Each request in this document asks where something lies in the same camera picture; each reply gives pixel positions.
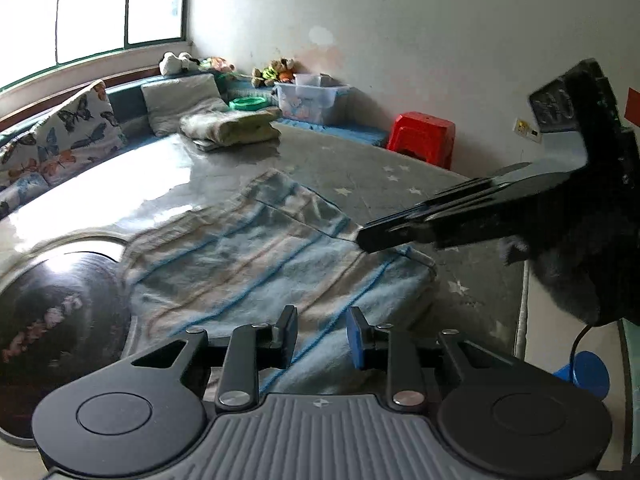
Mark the large butterfly print pillow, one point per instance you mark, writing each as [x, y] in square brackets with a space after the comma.
[80, 125]

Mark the green framed window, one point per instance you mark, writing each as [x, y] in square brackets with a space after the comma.
[90, 5]

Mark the red plastic stool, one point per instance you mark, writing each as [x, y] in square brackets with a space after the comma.
[420, 132]

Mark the red wall sticker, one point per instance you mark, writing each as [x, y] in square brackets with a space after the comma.
[632, 105]

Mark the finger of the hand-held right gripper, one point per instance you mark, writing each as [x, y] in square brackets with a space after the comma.
[475, 185]
[395, 232]

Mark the blue sofa bench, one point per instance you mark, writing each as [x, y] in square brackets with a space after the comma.
[127, 100]

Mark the grey pillow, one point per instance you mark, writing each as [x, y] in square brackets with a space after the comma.
[180, 100]

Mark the white remote control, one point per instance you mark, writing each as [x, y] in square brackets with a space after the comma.
[205, 145]

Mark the round black induction cooker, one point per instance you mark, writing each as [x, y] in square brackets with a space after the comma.
[55, 285]

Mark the black and white plush toy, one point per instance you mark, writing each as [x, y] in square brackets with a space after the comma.
[175, 62]

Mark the pink plush toy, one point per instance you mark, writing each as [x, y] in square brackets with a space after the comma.
[217, 64]

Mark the white wall socket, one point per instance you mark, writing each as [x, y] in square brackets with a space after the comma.
[527, 130]

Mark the brown and green plush toy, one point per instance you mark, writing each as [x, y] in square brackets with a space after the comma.
[264, 75]

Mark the green bowl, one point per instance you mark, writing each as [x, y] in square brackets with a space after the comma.
[247, 103]

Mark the blue beige striped cloth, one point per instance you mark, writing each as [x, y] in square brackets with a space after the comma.
[240, 265]

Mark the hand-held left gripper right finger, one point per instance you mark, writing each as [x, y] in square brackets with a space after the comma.
[356, 337]

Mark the folded yellow-green cloth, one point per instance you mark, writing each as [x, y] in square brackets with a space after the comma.
[225, 127]

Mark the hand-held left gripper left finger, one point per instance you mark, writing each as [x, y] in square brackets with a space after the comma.
[287, 335]

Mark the clear plastic storage box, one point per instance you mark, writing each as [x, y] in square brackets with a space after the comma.
[310, 105]

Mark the blue round plastic stool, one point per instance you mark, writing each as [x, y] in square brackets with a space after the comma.
[590, 375]

